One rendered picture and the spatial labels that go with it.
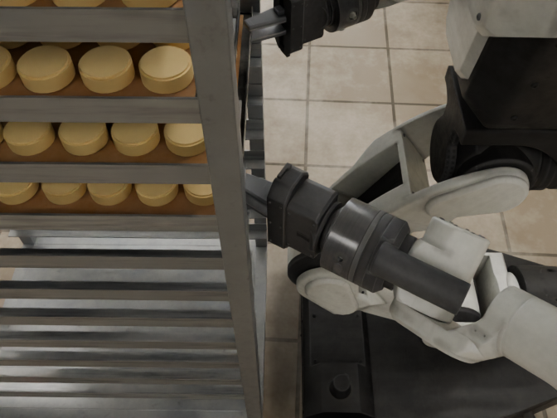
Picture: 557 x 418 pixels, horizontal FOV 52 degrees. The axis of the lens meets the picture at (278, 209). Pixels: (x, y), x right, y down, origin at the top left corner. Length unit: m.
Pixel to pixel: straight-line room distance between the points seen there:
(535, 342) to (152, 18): 0.42
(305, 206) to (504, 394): 0.87
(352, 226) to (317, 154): 1.28
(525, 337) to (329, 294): 0.53
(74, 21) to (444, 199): 0.56
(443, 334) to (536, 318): 0.09
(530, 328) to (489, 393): 0.83
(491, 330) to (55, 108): 0.45
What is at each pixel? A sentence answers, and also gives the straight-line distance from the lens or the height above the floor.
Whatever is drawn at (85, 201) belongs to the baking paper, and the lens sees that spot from 0.73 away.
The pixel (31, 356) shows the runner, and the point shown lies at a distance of 1.17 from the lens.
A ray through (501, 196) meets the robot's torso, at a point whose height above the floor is 0.78.
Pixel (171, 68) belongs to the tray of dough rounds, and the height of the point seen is 1.06.
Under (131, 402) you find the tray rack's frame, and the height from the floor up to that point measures 0.15.
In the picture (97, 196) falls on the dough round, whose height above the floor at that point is 0.88.
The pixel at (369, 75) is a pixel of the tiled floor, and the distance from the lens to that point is 2.18.
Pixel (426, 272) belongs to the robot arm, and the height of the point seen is 0.92.
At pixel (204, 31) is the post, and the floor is 1.16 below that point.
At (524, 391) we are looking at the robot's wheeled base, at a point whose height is 0.17.
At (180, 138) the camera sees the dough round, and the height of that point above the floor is 0.97.
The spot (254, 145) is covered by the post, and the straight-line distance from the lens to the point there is 1.18.
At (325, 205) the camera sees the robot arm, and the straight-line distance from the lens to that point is 0.63.
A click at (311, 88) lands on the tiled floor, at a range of 2.10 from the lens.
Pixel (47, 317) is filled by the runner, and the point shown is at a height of 0.62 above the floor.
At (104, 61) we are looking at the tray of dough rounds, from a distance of 0.58.
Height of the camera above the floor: 1.42
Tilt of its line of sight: 54 degrees down
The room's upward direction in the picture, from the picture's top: straight up
